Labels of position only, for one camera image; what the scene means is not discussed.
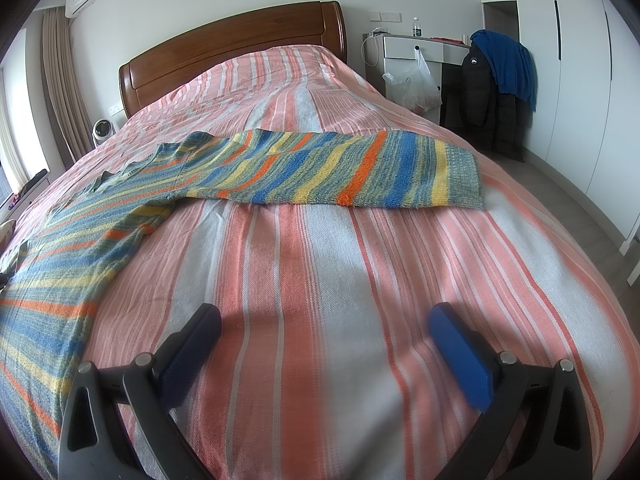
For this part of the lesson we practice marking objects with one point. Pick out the white windowsill cabinet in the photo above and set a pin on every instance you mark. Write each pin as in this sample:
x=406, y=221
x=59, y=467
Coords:
x=25, y=195

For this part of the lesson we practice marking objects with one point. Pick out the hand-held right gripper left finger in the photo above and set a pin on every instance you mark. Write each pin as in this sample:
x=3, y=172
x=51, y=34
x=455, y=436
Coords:
x=192, y=355

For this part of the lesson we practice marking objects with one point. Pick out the black puffer jacket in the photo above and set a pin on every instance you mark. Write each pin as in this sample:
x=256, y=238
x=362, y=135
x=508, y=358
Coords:
x=482, y=105

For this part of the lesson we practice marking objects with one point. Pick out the bed with striped pink cover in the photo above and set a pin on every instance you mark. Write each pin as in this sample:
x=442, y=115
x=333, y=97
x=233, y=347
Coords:
x=310, y=285

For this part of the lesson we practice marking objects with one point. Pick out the beige curtain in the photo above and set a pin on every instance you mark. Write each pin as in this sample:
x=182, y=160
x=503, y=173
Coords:
x=62, y=90

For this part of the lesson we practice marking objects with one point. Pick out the blue garment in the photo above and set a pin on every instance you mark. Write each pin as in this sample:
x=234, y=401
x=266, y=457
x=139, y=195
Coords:
x=510, y=65

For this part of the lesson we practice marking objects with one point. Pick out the white furniture leg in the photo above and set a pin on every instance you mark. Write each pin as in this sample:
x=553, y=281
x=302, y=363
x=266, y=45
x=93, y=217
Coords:
x=632, y=250

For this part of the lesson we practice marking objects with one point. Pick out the white wardrobe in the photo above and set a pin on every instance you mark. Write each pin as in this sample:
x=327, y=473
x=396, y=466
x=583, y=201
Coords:
x=575, y=85

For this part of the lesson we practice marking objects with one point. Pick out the wooden bed headboard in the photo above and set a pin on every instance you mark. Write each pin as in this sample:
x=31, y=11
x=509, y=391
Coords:
x=225, y=45

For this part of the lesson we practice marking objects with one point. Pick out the white plastic bag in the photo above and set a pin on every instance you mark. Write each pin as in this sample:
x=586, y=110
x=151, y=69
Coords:
x=417, y=87

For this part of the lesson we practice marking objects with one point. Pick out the white wall socket panel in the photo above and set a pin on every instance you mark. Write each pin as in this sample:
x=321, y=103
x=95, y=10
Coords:
x=385, y=16

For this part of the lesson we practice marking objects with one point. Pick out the white desk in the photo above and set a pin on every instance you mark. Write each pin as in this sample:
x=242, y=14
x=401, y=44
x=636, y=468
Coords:
x=400, y=47

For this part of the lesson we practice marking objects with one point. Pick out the clear plastic bottle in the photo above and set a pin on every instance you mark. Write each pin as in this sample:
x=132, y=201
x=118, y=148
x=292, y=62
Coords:
x=416, y=27

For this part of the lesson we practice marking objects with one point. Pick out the small white fan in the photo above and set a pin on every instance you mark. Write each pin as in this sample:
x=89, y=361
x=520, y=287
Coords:
x=103, y=132

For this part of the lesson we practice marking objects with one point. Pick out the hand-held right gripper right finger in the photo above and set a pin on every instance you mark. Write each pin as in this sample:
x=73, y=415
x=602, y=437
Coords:
x=460, y=355

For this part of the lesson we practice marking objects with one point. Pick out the striped knit sweater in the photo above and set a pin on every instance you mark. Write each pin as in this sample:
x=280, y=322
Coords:
x=300, y=170

